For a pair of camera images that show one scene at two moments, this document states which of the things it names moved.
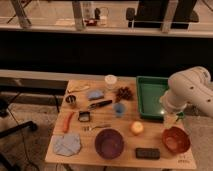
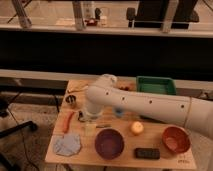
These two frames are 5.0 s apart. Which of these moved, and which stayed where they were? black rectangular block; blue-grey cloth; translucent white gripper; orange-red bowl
Moved: translucent white gripper
Stayed: blue-grey cloth; black rectangular block; orange-red bowl
